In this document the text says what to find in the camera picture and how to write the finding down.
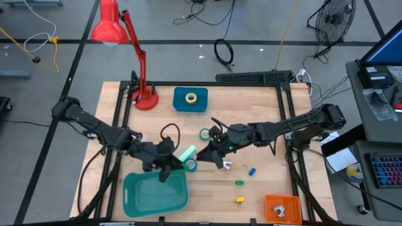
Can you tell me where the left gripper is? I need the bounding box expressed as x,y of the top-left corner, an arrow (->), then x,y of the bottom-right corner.
134,136 -> 187,183

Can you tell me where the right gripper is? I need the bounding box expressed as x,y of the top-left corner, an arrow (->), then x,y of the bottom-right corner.
196,123 -> 255,170

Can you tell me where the blue tape roll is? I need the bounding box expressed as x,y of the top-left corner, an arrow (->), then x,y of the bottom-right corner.
183,158 -> 199,173

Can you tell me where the mint green stapler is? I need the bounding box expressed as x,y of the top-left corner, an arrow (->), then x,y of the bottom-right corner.
178,144 -> 198,163

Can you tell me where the green tape roll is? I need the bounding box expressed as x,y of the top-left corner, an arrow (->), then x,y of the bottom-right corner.
199,127 -> 212,141

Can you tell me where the teal plastic bin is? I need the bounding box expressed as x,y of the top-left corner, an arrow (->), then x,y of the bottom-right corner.
122,169 -> 190,219

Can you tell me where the dark blue plastic tray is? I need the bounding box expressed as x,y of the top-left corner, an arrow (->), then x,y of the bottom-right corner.
172,86 -> 209,114

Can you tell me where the yellow tape roll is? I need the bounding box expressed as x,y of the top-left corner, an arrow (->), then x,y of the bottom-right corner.
184,92 -> 198,105

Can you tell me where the light blue staple remover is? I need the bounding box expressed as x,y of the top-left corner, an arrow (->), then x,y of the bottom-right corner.
272,204 -> 287,218

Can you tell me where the black perforated bar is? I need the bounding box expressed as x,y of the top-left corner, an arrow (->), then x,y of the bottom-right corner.
215,69 -> 295,85

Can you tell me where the orange plastic basket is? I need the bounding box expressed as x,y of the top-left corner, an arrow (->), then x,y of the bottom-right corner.
264,193 -> 303,226

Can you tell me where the white paper sheet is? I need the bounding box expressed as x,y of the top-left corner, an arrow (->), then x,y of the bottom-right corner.
320,131 -> 340,146
325,147 -> 356,175

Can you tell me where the white power adapter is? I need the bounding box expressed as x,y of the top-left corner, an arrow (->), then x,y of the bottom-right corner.
295,68 -> 314,97

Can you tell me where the round yellow blue pad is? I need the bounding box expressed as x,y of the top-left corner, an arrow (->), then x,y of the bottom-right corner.
345,163 -> 364,181

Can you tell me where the red desk lamp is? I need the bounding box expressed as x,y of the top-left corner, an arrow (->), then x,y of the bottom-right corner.
90,0 -> 160,111

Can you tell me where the grey desk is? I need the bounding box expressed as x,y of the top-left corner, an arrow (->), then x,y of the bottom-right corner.
353,139 -> 402,222
345,59 -> 402,144

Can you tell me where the clear plastic bag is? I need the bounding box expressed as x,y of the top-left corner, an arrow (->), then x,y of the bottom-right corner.
362,88 -> 399,122

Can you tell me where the backlit keyboard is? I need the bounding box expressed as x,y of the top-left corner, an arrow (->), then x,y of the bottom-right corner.
369,151 -> 402,190

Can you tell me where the black caster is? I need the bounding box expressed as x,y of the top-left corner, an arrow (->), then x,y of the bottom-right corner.
0,96 -> 13,114

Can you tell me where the black box with labels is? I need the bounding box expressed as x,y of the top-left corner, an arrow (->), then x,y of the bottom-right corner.
357,64 -> 396,90

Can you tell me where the black floor fan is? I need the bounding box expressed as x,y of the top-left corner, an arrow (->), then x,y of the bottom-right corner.
306,0 -> 357,60

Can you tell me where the grey cart foot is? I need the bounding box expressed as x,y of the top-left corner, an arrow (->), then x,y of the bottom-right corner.
3,0 -> 63,8
0,70 -> 31,80

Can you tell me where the black pen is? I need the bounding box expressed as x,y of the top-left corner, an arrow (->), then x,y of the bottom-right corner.
390,85 -> 400,106

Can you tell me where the computer monitor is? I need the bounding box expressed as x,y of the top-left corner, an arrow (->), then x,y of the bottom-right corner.
359,19 -> 402,67

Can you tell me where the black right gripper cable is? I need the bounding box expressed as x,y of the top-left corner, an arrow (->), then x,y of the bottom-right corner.
210,117 -> 232,132

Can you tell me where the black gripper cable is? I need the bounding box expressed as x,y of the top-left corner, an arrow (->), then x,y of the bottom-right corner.
160,122 -> 182,158
210,117 -> 232,132

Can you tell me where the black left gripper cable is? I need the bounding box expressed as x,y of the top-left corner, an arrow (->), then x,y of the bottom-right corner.
160,122 -> 182,158

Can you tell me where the black metal table frame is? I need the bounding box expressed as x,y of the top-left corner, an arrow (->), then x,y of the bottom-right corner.
75,80 -> 339,226

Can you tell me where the coiled black cable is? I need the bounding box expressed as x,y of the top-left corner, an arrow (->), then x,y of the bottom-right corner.
214,38 -> 235,67

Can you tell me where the loose black floor cable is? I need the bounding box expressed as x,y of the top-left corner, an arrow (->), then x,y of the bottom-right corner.
172,0 -> 236,26

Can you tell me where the straight yellow hanging cable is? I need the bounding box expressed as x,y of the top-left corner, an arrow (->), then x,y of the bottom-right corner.
274,0 -> 301,72

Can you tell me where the yellow floor cable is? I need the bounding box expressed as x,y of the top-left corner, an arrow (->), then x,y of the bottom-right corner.
0,27 -> 61,74

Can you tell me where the white floor cable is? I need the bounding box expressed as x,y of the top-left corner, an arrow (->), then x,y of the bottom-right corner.
23,0 -> 58,53

